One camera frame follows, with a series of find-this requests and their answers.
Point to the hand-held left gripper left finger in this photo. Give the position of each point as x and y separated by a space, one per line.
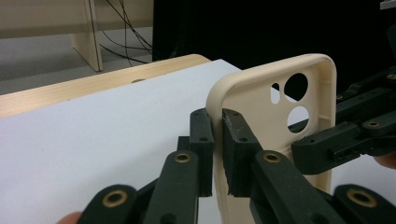
193 155

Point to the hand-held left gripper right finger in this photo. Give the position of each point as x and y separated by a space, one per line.
246 161

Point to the beige phone case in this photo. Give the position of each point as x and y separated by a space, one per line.
249 93

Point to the dark curtain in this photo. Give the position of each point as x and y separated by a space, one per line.
249 28

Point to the light wooden table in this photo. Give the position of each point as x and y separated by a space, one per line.
77 90

